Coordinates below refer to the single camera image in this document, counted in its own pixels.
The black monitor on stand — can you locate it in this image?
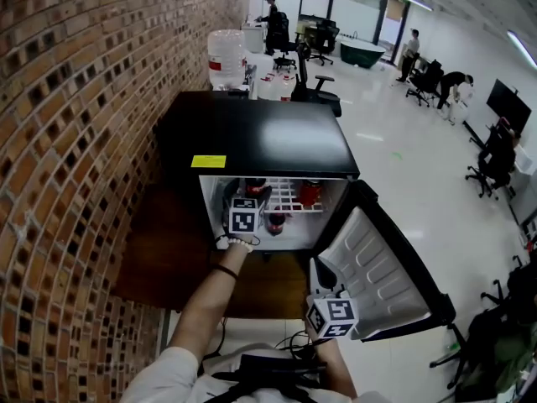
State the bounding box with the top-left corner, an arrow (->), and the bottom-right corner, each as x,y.
463,78 -> 534,149

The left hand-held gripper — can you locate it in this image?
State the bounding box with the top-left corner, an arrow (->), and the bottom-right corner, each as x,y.
228,197 -> 267,235

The black office chair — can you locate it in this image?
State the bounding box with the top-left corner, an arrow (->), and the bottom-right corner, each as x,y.
405,59 -> 445,109
429,262 -> 537,403
307,18 -> 341,67
290,42 -> 343,118
465,118 -> 518,202
272,12 -> 300,73

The black mini fridge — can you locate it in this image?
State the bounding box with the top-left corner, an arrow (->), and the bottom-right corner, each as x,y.
154,90 -> 457,343

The green tub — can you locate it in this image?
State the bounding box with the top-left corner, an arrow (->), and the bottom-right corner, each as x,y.
339,38 -> 386,71

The white wire fridge shelf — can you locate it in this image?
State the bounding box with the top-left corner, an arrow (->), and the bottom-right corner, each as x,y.
263,177 -> 326,214

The white water dispenser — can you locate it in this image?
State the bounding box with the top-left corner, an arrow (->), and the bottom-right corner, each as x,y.
211,63 -> 259,100

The person's white shirt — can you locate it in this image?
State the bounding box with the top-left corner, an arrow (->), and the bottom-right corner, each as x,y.
119,342 -> 392,403

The person's left forearm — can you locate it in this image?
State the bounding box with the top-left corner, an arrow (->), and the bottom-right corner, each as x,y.
166,245 -> 253,363

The ceiling light strip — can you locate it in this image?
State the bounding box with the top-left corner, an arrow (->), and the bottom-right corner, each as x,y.
396,0 -> 434,13
506,30 -> 537,69

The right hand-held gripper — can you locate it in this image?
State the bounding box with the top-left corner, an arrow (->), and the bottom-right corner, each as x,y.
305,257 -> 360,341

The black cable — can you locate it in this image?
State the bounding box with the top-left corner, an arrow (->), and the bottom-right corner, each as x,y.
201,317 -> 228,365
274,329 -> 321,361

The yellow sticker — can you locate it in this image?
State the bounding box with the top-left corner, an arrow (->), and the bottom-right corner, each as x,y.
190,154 -> 227,169

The black chest harness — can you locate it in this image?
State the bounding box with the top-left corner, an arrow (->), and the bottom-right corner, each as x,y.
209,353 -> 333,403

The dark drink bottle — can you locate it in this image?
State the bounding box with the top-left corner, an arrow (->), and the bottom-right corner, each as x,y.
223,178 -> 242,203

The black hair tie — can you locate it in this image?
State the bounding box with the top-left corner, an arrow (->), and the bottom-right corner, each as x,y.
211,264 -> 239,280

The white bead bracelet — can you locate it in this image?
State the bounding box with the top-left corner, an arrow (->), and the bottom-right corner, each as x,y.
227,236 -> 255,254

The clear water jug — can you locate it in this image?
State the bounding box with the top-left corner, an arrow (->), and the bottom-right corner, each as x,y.
207,29 -> 247,90

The person's right forearm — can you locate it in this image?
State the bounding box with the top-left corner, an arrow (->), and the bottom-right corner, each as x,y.
304,325 -> 358,399

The cola drink bottle red label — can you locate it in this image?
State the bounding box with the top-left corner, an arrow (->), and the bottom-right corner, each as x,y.
244,177 -> 273,202
266,210 -> 289,238

